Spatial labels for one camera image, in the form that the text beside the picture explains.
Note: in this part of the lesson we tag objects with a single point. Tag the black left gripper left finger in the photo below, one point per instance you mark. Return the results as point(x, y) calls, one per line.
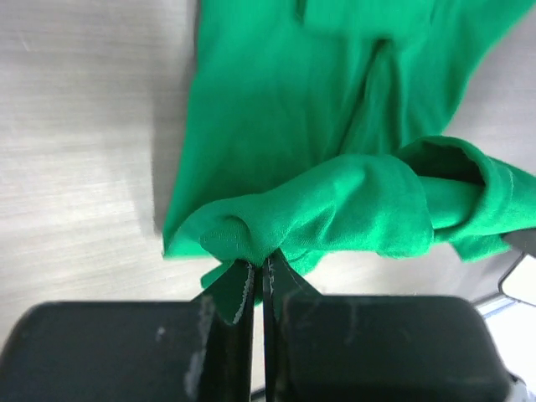
point(199, 350)

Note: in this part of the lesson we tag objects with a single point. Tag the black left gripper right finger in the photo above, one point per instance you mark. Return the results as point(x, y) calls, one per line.
point(374, 348)

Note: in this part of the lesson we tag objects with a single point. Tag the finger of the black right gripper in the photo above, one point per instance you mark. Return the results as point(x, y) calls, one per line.
point(523, 240)

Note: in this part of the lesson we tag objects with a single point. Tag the green t shirt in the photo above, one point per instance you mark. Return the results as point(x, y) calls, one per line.
point(318, 126)

